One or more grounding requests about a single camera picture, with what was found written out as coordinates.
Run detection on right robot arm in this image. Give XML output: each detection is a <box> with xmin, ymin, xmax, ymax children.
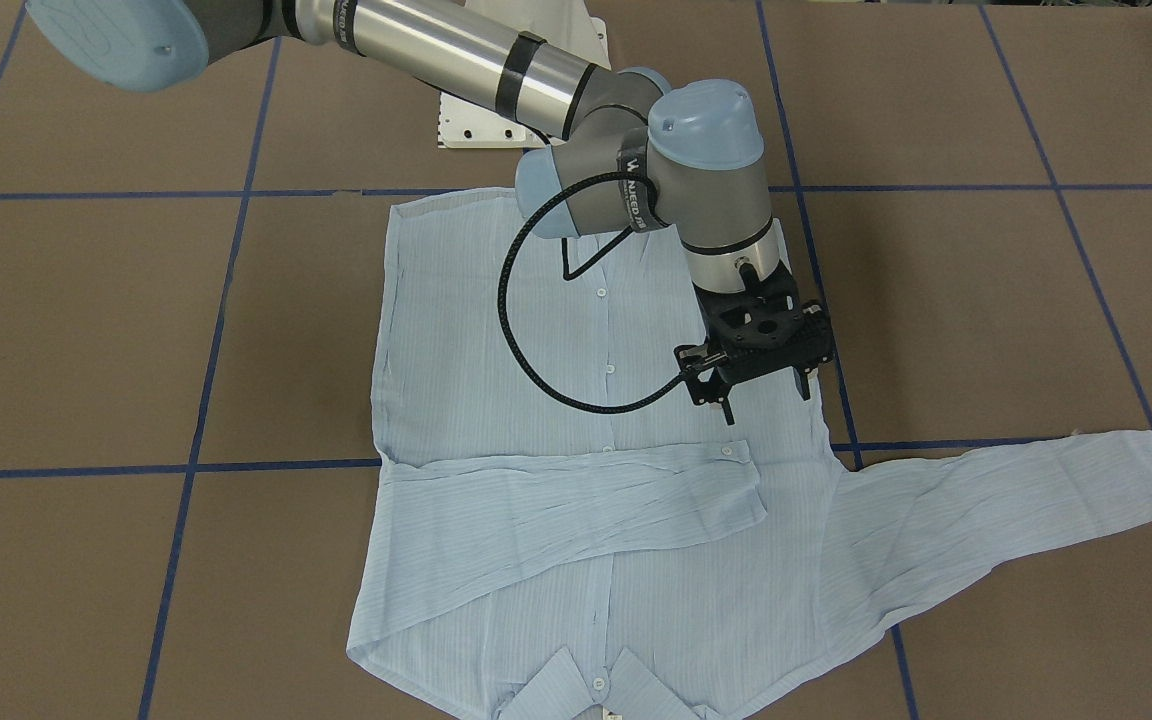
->
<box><xmin>26</xmin><ymin>1</ymin><xmax>835</xmax><ymax>424</ymax></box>

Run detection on light blue button shirt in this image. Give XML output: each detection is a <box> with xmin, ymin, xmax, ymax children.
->
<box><xmin>346</xmin><ymin>188</ymin><xmax>1152</xmax><ymax>719</ymax></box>

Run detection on black braided cable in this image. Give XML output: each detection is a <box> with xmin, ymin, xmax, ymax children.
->
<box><xmin>497</xmin><ymin>172</ymin><xmax>687</xmax><ymax>414</ymax></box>

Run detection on white camera stand base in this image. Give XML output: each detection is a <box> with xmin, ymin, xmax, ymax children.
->
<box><xmin>438</xmin><ymin>1</ymin><xmax>611</xmax><ymax>150</ymax></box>

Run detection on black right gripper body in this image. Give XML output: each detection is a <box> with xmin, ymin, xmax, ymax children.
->
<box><xmin>675</xmin><ymin>262</ymin><xmax>835</xmax><ymax>406</ymax></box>

